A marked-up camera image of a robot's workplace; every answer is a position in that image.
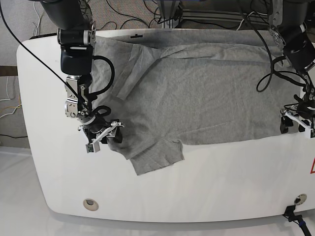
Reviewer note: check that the black clamp with cable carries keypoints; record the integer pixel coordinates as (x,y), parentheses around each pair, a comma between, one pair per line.
(298,219)

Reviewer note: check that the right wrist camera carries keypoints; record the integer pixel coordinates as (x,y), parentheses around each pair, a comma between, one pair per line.
(93,147)

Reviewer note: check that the silver table grommet right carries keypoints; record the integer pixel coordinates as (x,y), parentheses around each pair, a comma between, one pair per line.
(300,199)

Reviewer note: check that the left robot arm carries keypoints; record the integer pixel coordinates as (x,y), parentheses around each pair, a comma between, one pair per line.
(288,27)

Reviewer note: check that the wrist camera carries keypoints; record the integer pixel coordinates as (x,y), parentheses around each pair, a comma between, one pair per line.
(310,133)
(93,147)

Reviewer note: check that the grey t-shirt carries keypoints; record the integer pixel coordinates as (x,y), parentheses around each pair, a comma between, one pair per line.
(190,87)

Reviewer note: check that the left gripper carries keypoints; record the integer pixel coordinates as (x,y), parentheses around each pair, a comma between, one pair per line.
(302,112)

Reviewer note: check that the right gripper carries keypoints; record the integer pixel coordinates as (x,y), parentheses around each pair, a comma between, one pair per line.
(97,126)

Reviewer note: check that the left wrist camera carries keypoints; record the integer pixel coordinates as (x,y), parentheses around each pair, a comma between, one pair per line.
(310,133)

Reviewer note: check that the red warning triangle sticker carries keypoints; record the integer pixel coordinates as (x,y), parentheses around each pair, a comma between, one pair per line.
(312,171)

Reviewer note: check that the aluminium frame rail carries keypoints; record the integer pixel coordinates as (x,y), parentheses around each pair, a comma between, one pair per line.
(174,13)

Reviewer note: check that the silver table grommet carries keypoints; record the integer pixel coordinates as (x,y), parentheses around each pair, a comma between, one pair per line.
(300,199)
(90,205)

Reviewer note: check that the silver table grommet left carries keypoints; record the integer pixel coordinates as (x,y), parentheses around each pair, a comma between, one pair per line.
(90,205)

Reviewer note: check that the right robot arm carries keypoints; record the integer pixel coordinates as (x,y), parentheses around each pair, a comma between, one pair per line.
(76,37)

